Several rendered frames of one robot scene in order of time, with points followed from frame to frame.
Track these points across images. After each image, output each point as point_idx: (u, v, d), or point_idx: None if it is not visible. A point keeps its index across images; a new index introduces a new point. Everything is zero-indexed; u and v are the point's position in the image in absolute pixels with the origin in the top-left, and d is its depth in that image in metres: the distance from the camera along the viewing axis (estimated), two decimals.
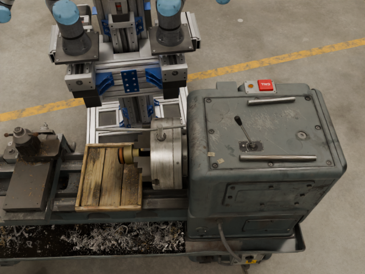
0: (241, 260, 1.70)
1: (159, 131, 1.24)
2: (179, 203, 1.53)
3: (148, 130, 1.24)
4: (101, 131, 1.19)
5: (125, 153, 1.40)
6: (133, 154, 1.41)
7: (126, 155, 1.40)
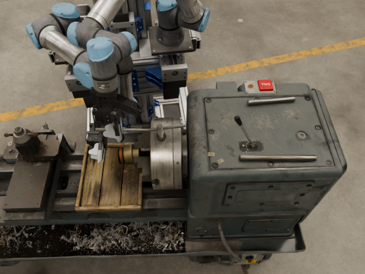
0: (241, 260, 1.70)
1: (159, 131, 1.24)
2: (179, 203, 1.53)
3: (148, 130, 1.24)
4: (101, 131, 1.19)
5: (125, 153, 1.40)
6: (133, 154, 1.41)
7: (126, 155, 1.40)
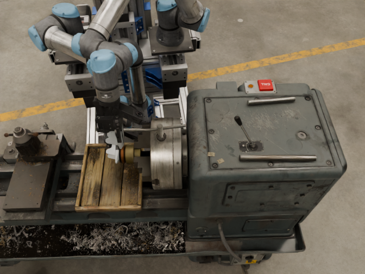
0: (241, 260, 1.70)
1: (159, 131, 1.24)
2: (179, 203, 1.53)
3: (148, 130, 1.24)
4: None
5: (126, 151, 1.40)
6: (134, 154, 1.41)
7: (127, 154, 1.40)
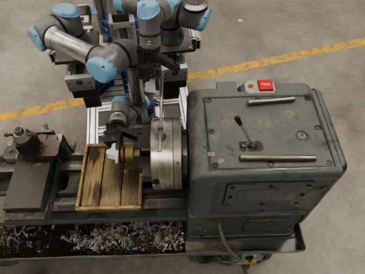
0: (241, 260, 1.70)
1: (157, 128, 1.25)
2: (179, 203, 1.53)
3: (159, 117, 1.26)
4: (161, 77, 1.31)
5: (126, 151, 1.40)
6: (134, 154, 1.41)
7: (127, 154, 1.40)
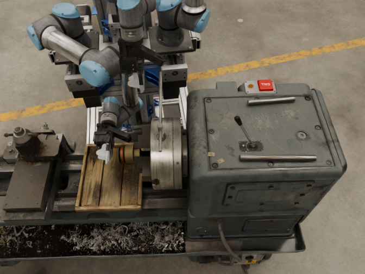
0: (241, 260, 1.70)
1: (157, 128, 1.25)
2: (179, 203, 1.53)
3: (159, 117, 1.26)
4: (158, 77, 1.31)
5: (126, 151, 1.40)
6: (134, 154, 1.41)
7: (127, 154, 1.40)
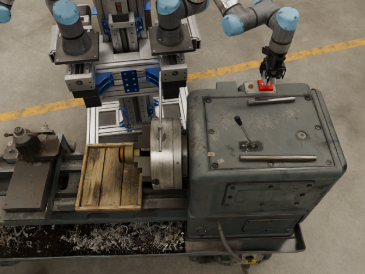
0: (241, 260, 1.70)
1: (157, 128, 1.25)
2: (179, 203, 1.53)
3: (159, 117, 1.26)
4: (158, 77, 1.31)
5: (126, 151, 1.40)
6: (134, 154, 1.41)
7: (127, 154, 1.40)
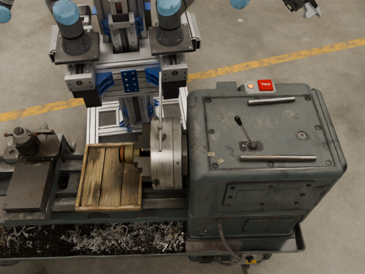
0: (241, 260, 1.70)
1: (157, 128, 1.25)
2: (179, 203, 1.53)
3: (159, 117, 1.26)
4: (158, 77, 1.31)
5: (126, 151, 1.40)
6: (134, 154, 1.41)
7: (127, 154, 1.40)
